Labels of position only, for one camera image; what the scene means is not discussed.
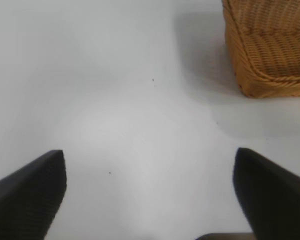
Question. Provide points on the brown woven wicker basket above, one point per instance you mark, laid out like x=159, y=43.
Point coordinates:
x=270, y=50

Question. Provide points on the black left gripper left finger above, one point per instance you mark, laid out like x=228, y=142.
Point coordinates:
x=22, y=200

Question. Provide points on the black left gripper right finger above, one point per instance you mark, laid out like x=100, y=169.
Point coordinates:
x=277, y=200

